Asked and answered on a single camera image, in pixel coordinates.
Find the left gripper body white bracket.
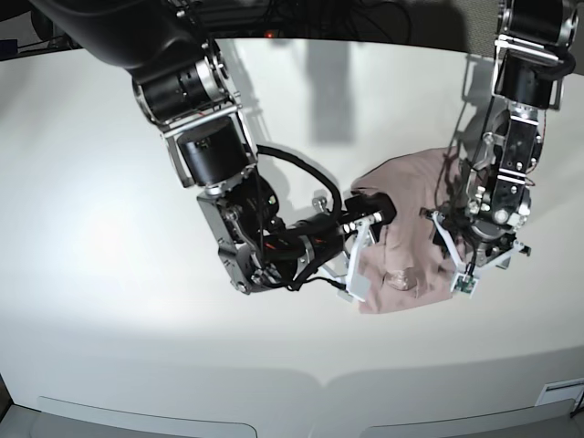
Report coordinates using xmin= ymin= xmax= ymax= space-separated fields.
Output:
xmin=420 ymin=208 xmax=531 ymax=297

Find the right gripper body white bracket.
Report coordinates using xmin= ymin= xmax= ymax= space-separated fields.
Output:
xmin=318 ymin=217 xmax=378 ymax=303

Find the mauve T-shirt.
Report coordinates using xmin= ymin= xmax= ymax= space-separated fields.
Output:
xmin=351 ymin=148 xmax=460 ymax=314

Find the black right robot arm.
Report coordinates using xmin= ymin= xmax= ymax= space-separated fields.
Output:
xmin=36 ymin=1 xmax=396 ymax=301

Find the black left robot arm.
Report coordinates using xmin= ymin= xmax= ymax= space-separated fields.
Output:
xmin=423 ymin=1 xmax=579 ymax=296

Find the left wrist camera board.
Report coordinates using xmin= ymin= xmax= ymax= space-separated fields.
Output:
xmin=451 ymin=273 xmax=479 ymax=297

